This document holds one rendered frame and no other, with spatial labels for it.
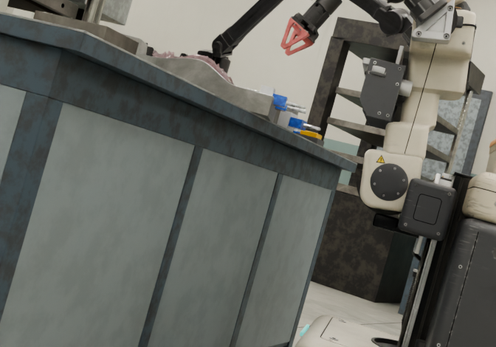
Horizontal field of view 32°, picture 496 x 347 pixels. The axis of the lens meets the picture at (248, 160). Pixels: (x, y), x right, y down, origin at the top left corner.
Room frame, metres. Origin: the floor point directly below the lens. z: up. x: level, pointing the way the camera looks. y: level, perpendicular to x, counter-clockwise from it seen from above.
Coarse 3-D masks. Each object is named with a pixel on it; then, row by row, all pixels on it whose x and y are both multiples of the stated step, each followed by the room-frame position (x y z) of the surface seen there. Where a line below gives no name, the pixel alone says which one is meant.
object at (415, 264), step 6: (420, 252) 6.04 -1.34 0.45; (414, 258) 6.05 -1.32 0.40; (414, 264) 6.05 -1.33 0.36; (408, 276) 6.06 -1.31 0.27; (408, 282) 6.05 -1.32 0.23; (408, 288) 6.04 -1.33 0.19; (408, 294) 6.04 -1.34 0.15; (402, 300) 6.05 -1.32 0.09; (402, 306) 6.05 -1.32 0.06; (402, 312) 6.04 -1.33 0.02
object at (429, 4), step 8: (408, 0) 2.26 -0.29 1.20; (416, 0) 2.24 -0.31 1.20; (424, 0) 2.23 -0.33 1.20; (432, 0) 2.23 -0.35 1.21; (440, 0) 2.21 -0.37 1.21; (408, 8) 2.28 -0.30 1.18; (416, 8) 2.24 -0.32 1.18; (424, 8) 2.23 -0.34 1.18; (432, 8) 2.21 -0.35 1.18; (440, 8) 2.22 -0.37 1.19; (416, 16) 2.25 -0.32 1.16; (424, 16) 2.21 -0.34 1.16; (416, 24) 2.29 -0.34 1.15
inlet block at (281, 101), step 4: (264, 88) 2.31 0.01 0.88; (268, 88) 2.31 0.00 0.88; (272, 88) 2.31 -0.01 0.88; (264, 92) 2.31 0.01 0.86; (268, 92) 2.31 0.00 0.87; (272, 92) 2.31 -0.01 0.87; (276, 96) 2.31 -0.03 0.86; (280, 96) 2.31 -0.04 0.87; (284, 96) 2.31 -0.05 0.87; (276, 100) 2.31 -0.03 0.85; (280, 100) 2.31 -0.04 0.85; (284, 100) 2.31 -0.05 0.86; (276, 104) 2.31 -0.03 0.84; (280, 104) 2.31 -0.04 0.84; (284, 104) 2.31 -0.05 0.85; (288, 104) 2.33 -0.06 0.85; (292, 104) 2.32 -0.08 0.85; (296, 104) 2.33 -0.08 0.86; (284, 108) 2.35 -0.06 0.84; (300, 108) 2.33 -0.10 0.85; (304, 108) 2.32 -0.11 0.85
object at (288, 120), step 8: (280, 112) 2.58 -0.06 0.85; (288, 112) 2.57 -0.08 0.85; (280, 120) 2.57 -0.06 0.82; (288, 120) 2.56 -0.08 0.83; (296, 120) 2.55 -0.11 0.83; (288, 128) 2.57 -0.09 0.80; (296, 128) 2.59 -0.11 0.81; (304, 128) 2.58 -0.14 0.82; (312, 128) 2.55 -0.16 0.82; (320, 128) 2.54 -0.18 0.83
